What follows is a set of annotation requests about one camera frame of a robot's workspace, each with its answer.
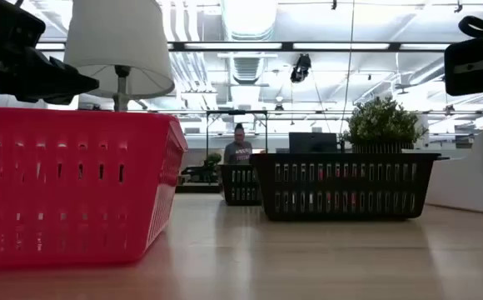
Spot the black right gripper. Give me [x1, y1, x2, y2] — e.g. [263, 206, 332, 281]
[444, 37, 483, 98]

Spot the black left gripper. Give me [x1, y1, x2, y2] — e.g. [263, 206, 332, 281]
[0, 0, 100, 106]

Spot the white plastic bin with handle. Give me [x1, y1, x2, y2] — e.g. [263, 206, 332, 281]
[424, 123, 483, 216]

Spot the small black plastic slotted basket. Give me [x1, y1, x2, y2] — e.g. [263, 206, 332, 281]
[218, 163, 263, 207]

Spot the table lamp with white shade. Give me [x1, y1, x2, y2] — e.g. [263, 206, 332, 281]
[63, 0, 176, 113]

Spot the green potted plant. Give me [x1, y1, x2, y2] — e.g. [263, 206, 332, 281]
[340, 96, 429, 155]

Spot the red plastic slotted basket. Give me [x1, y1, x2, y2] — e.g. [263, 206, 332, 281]
[0, 106, 189, 268]

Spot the black computer monitor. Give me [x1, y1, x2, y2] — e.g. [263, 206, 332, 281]
[288, 132, 339, 154]

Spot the dark low platform table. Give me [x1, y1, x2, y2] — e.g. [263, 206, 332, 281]
[175, 182, 222, 194]

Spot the person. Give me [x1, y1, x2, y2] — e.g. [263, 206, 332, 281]
[223, 122, 254, 165]

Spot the black looped cable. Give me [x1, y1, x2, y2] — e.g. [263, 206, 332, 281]
[457, 0, 483, 48]

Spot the black hanging camera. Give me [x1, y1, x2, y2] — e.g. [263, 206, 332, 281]
[289, 52, 313, 84]

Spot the black horizontal frame beam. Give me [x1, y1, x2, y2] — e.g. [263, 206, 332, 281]
[35, 40, 449, 53]

